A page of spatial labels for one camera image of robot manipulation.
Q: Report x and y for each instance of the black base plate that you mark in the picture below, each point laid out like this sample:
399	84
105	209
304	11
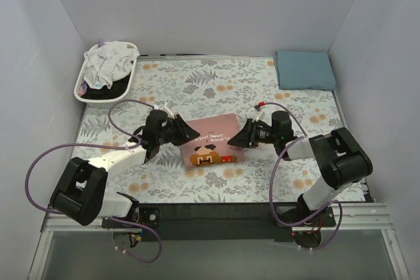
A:
213	231

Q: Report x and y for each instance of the folded teal t shirt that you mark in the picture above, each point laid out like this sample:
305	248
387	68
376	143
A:
304	70

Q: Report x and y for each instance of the aluminium frame rail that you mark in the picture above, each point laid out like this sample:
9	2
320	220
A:
356	216

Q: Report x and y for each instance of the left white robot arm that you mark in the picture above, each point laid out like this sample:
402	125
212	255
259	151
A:
81	192

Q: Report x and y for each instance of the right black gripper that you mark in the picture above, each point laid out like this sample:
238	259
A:
251	133

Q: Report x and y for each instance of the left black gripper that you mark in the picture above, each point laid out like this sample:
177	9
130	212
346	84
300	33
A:
177	130

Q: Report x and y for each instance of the white crumpled garment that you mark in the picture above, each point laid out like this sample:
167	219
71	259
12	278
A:
109	63

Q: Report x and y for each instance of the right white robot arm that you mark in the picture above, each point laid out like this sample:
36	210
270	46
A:
339	157

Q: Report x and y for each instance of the white laundry basket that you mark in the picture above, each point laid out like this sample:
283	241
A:
80	85

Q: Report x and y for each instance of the black garment in basket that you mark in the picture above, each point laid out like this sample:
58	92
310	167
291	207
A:
117	89

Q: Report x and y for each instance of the floral table mat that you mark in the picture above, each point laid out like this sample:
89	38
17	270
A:
198	89

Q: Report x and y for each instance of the pink printed t shirt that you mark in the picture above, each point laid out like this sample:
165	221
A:
211	146

